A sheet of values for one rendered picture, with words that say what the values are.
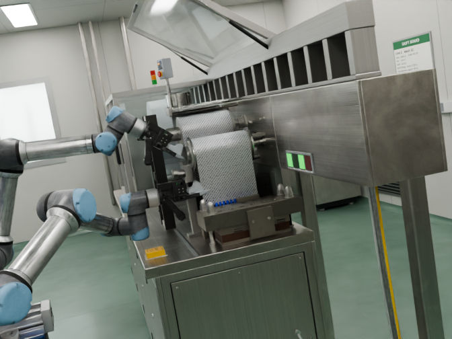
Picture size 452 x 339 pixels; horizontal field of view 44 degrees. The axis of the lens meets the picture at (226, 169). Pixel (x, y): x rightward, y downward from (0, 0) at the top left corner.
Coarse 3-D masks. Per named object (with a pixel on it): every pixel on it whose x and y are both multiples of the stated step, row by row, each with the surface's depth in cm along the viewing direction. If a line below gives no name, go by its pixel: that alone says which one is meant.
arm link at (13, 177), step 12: (12, 168) 217; (0, 180) 218; (12, 180) 219; (0, 192) 218; (12, 192) 220; (0, 204) 218; (12, 204) 222; (0, 216) 219; (12, 216) 223; (0, 228) 219; (0, 240) 219; (12, 240) 224; (12, 252) 228
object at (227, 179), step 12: (204, 168) 227; (216, 168) 228; (228, 168) 230; (240, 168) 231; (252, 168) 232; (204, 180) 228; (216, 180) 229; (228, 180) 230; (240, 180) 231; (252, 180) 233; (216, 192) 229; (228, 192) 231; (240, 192) 232; (252, 192) 233
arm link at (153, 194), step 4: (152, 188) 223; (148, 192) 220; (152, 192) 220; (156, 192) 220; (148, 196) 219; (152, 196) 220; (156, 196) 220; (152, 200) 220; (156, 200) 220; (152, 204) 220; (156, 204) 221
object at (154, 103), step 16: (128, 96) 319; (144, 96) 321; (160, 96) 324; (192, 96) 328; (128, 112) 320; (144, 112) 322; (160, 112) 324; (144, 144) 324; (176, 160) 329; (144, 176) 325; (128, 192) 364
